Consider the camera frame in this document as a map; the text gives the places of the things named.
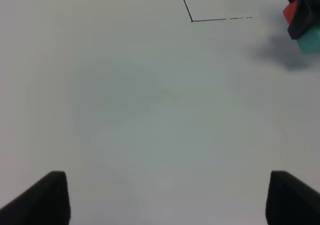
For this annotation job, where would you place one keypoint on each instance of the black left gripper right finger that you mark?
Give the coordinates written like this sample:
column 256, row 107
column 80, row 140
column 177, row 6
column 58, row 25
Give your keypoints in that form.
column 290, row 201

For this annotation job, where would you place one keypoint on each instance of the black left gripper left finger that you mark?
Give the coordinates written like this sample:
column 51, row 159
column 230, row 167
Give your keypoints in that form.
column 46, row 202

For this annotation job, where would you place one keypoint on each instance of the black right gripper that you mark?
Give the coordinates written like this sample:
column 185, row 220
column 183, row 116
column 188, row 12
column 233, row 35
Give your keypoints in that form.
column 303, row 18

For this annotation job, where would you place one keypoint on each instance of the green block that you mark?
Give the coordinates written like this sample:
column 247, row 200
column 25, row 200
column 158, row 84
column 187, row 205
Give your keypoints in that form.
column 309, row 43

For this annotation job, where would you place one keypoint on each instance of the red block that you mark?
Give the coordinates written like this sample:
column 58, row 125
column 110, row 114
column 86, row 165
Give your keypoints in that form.
column 289, row 11

